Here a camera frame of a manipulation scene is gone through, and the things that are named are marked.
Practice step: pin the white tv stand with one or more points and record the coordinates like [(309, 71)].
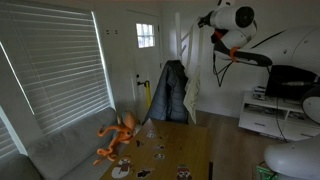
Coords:
[(263, 125)]

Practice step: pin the white tote bag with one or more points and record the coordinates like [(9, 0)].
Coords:
[(192, 96)]

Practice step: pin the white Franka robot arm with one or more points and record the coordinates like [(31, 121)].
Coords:
[(293, 46)]

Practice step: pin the snowman sticker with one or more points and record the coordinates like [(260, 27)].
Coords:
[(122, 166)]

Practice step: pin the grey console boxes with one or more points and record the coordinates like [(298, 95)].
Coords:
[(259, 93)]

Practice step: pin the wide white window blind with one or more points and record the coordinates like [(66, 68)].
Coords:
[(60, 66)]

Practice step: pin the black figure sticker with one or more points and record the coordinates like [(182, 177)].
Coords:
[(144, 173)]

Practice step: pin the small table sticker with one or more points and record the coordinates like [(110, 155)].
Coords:
[(159, 156), (151, 134), (159, 147), (139, 143)]

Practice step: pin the dark grey jacket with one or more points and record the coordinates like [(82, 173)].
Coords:
[(168, 96)]

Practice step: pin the narrow white window blind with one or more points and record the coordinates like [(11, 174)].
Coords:
[(5, 140)]

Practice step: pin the brown wooden table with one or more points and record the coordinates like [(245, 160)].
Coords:
[(186, 146)]

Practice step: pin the black television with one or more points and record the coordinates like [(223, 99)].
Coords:
[(286, 81)]

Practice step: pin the white coat rack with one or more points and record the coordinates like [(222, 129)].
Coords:
[(178, 36)]

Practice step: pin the grey sofa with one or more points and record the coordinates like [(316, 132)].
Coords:
[(66, 146)]

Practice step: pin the green electronics box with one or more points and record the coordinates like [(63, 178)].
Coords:
[(266, 173)]

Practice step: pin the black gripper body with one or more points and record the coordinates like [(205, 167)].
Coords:
[(208, 19)]

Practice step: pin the white door with window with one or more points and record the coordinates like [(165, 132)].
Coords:
[(146, 63)]

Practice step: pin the orange octopus plush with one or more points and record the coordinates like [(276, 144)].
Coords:
[(125, 131)]

